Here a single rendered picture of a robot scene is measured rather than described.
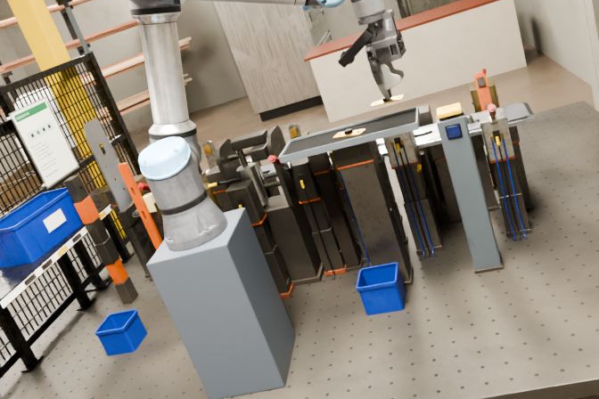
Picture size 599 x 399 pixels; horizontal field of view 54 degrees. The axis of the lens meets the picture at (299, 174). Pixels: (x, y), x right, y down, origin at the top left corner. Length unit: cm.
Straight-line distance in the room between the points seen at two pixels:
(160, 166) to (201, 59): 846
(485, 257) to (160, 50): 99
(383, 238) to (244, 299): 46
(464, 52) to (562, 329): 495
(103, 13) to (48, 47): 748
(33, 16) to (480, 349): 215
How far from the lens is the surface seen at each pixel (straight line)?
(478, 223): 160
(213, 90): 980
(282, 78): 721
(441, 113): 149
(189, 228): 134
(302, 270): 184
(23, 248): 202
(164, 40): 141
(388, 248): 163
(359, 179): 155
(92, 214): 214
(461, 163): 152
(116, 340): 194
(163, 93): 143
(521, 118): 180
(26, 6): 275
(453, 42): 616
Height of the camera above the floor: 159
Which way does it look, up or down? 18 degrees down
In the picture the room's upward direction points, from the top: 20 degrees counter-clockwise
